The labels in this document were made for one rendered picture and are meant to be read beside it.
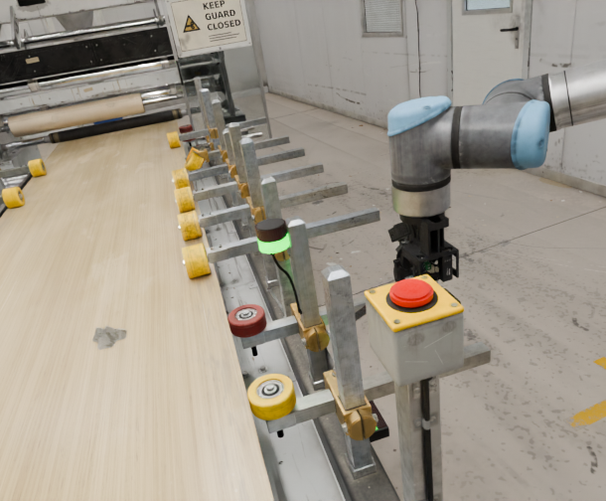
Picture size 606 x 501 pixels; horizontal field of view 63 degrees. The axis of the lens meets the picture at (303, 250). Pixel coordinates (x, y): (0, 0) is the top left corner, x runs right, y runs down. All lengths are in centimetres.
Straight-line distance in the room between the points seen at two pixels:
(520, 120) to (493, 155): 5
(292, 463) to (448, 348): 71
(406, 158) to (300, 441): 69
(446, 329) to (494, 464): 149
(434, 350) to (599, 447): 162
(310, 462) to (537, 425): 114
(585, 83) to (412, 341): 53
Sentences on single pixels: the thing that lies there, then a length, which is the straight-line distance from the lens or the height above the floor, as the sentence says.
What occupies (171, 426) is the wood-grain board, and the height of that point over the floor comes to 90.
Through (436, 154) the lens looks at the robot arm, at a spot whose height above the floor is 126.
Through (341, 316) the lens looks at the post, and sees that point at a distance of 77.
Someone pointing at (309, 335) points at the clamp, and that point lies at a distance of 105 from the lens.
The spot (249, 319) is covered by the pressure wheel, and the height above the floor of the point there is 91.
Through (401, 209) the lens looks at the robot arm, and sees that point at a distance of 79.
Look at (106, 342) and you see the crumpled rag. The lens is 114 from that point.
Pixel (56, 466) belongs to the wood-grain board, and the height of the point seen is 90.
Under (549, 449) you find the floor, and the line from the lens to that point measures 203.
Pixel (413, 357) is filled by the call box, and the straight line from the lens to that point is 47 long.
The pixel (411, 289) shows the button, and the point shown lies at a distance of 48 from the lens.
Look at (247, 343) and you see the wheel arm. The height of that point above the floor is 84.
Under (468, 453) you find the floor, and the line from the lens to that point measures 197.
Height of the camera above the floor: 148
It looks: 26 degrees down
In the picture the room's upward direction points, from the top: 9 degrees counter-clockwise
